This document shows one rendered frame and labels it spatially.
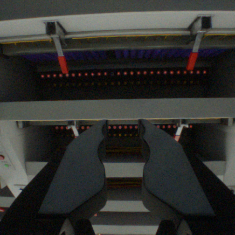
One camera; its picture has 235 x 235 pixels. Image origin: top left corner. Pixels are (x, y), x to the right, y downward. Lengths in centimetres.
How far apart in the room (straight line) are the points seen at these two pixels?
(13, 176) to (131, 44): 52
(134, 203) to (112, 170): 20
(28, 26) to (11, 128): 26
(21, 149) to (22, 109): 15
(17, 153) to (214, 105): 53
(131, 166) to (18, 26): 41
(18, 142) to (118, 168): 30
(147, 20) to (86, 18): 11
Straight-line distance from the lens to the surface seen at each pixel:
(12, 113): 40
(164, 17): 29
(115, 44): 33
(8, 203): 74
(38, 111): 36
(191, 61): 32
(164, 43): 34
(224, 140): 50
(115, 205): 58
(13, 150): 47
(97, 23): 29
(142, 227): 75
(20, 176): 54
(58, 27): 30
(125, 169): 42
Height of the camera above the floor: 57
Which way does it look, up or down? 28 degrees up
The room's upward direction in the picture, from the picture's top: 178 degrees clockwise
